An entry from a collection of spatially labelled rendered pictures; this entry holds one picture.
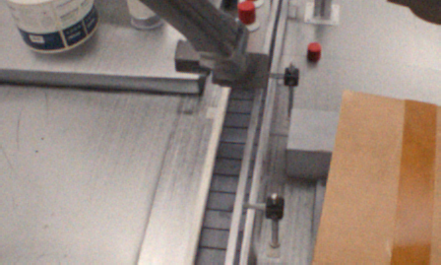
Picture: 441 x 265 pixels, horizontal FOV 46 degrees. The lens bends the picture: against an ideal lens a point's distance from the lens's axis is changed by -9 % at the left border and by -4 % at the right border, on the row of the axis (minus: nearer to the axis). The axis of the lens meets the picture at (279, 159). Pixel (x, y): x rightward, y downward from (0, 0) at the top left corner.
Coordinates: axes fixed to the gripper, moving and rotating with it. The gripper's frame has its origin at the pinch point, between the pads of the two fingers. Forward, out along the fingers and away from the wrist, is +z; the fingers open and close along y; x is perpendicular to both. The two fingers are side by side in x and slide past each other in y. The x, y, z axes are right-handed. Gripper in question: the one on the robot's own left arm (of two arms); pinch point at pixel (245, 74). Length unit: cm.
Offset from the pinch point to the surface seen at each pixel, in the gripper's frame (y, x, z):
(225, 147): 1.8, 14.8, -4.8
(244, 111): -0.5, 7.5, 1.1
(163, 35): 22.4, -9.6, 15.3
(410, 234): -28, 22, -42
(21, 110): 53, 11, 5
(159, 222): 12.5, 29.8, -10.4
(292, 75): -9.7, -0.1, -4.4
